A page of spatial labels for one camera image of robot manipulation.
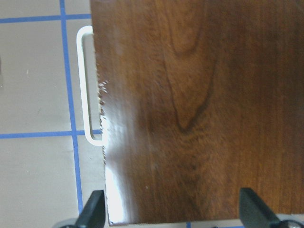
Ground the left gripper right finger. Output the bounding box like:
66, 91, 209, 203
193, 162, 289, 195
239, 188, 280, 228

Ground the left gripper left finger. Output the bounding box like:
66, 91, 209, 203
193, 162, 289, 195
75, 190, 105, 228

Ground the dark wooden drawer box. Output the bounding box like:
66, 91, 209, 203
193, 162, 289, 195
90, 0, 304, 226

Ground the white drawer handle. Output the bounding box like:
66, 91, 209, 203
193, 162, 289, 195
76, 26, 103, 147

